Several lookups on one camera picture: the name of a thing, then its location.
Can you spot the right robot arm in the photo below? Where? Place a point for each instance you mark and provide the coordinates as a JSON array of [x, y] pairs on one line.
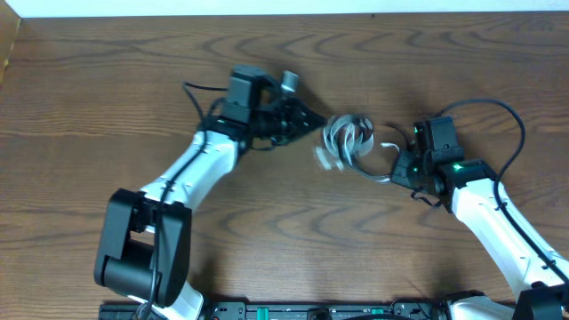
[[470, 190]]

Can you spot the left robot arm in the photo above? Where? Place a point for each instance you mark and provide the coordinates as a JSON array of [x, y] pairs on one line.
[[144, 244]]

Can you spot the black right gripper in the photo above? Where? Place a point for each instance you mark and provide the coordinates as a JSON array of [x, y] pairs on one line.
[[404, 169]]

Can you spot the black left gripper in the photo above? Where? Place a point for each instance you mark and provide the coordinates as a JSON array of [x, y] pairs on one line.
[[288, 120]]

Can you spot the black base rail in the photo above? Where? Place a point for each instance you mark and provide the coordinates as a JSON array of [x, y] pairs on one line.
[[320, 312]]

